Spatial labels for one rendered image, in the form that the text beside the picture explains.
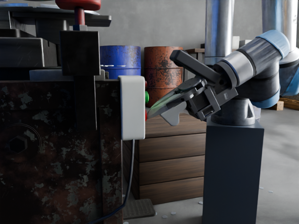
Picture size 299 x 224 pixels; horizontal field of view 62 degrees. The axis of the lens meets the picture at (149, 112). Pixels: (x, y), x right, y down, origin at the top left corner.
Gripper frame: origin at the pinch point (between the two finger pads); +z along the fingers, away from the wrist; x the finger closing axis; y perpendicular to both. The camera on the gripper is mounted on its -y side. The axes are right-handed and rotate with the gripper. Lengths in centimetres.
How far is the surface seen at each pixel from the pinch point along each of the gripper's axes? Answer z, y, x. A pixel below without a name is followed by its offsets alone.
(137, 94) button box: 0.6, -5.4, -3.7
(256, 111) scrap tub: -63, 57, 78
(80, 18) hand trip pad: 2.8, -22.2, -9.8
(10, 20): 16.9, -34.1, 17.0
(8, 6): 14.4, -35.2, 10.7
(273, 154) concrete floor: -70, 103, 96
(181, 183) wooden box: 0, 53, 51
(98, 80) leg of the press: 5.7, -11.9, -2.9
